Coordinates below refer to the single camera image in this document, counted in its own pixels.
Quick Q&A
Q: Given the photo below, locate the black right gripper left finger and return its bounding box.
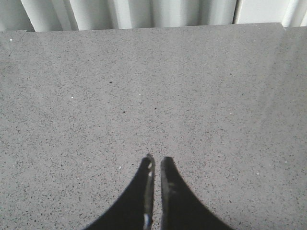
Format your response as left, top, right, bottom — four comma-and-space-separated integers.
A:
86, 154, 155, 230

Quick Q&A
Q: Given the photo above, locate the grey pleated curtain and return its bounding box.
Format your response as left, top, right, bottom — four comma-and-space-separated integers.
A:
0, 0, 307, 32

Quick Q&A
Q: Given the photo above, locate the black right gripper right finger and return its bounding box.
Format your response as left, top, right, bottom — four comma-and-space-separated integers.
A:
161, 157, 231, 230

